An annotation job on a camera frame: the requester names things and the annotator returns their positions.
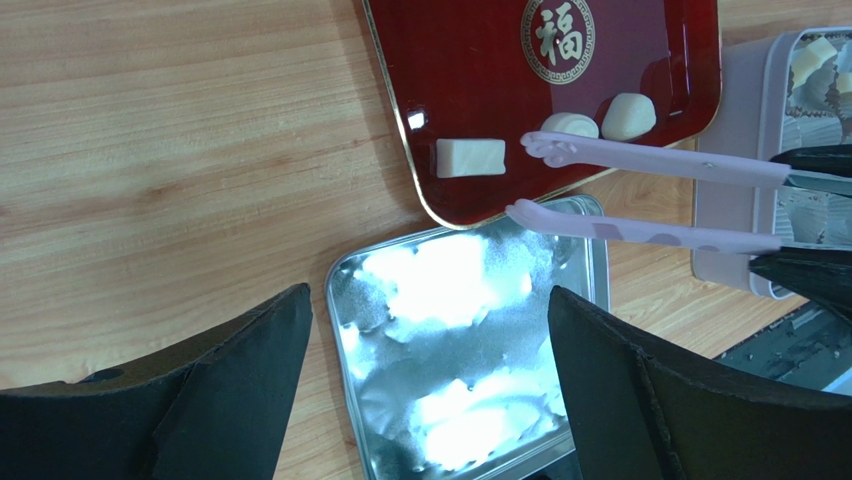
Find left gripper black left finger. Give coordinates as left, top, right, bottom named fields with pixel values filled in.
left=1, top=284, right=313, bottom=479

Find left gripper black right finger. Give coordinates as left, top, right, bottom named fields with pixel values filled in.
left=548, top=286, right=851, bottom=479

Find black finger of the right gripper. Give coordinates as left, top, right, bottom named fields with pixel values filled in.
left=749, top=247, right=851, bottom=320
left=770, top=144, right=852, bottom=178

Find white rectangular chocolate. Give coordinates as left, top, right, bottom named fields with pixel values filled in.
left=835, top=72, right=852, bottom=98
left=790, top=37, right=838, bottom=88
left=436, top=139, right=506, bottom=179

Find white oval chocolate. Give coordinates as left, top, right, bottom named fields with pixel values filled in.
left=540, top=112, right=600, bottom=139

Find pink handled metal tongs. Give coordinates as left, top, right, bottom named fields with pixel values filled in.
left=504, top=129, right=852, bottom=256

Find red lacquer tray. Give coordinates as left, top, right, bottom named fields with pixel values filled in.
left=364, top=0, right=722, bottom=229

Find white heart chocolate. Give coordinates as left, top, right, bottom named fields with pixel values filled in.
left=600, top=93, right=657, bottom=142

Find pink metal tin box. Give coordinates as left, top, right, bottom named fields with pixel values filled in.
left=690, top=26, right=852, bottom=301

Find silver tin lid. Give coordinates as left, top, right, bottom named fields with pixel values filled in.
left=325, top=219, right=610, bottom=479

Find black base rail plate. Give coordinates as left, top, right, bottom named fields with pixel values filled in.
left=716, top=302, right=851, bottom=396

